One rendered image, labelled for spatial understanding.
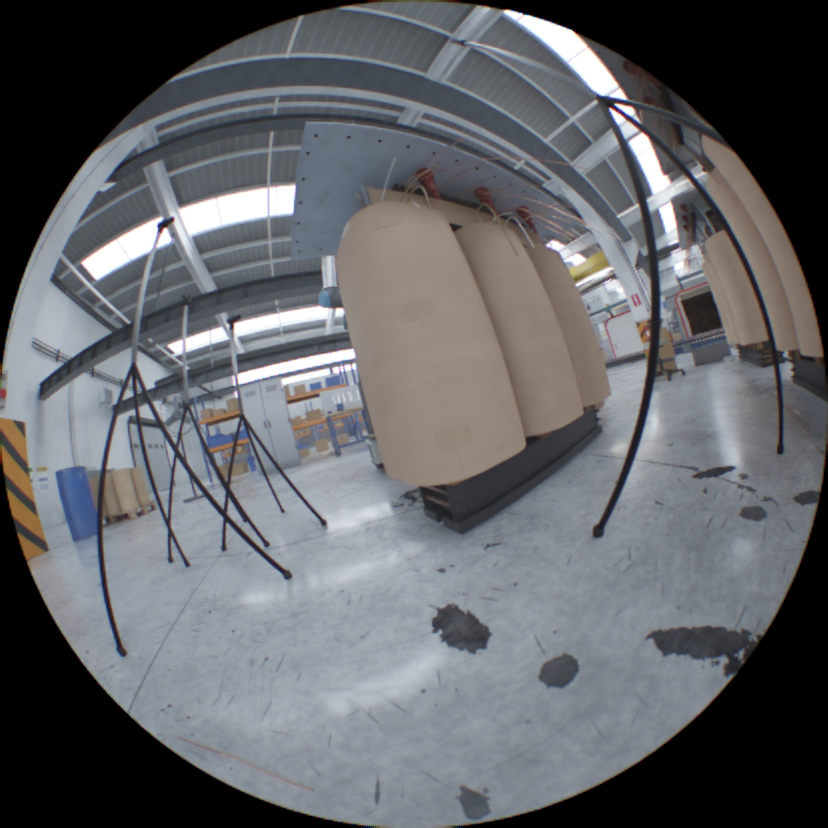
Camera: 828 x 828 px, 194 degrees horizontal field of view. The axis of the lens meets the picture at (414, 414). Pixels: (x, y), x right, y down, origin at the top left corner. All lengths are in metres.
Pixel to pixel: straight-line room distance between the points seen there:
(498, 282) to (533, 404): 0.46
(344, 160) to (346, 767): 1.45
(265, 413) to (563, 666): 5.49
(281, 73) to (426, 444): 4.47
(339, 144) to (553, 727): 1.41
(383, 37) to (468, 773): 10.27
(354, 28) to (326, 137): 8.85
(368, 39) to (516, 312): 9.49
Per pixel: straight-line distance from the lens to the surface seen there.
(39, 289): 5.17
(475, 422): 0.61
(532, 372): 0.88
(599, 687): 0.42
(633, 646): 0.46
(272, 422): 5.43
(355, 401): 5.85
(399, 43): 9.97
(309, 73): 4.39
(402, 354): 0.60
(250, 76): 4.44
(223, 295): 8.25
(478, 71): 10.92
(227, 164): 11.02
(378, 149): 1.10
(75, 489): 4.25
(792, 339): 1.74
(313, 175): 1.12
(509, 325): 0.90
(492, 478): 0.83
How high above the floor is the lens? 0.39
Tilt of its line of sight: level
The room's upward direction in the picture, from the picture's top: 15 degrees counter-clockwise
